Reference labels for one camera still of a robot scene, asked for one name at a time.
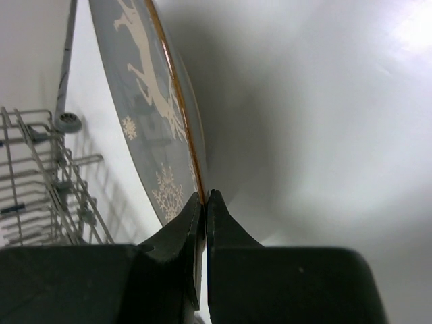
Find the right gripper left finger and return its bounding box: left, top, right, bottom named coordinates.
left=1, top=194, right=203, bottom=323

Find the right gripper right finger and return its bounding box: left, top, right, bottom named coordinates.
left=207, top=190, right=388, bottom=323

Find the grey plate with deer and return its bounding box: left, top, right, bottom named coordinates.
left=89, top=1, right=208, bottom=225

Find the grey wire dish rack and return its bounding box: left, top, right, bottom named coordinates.
left=1, top=1, right=113, bottom=247

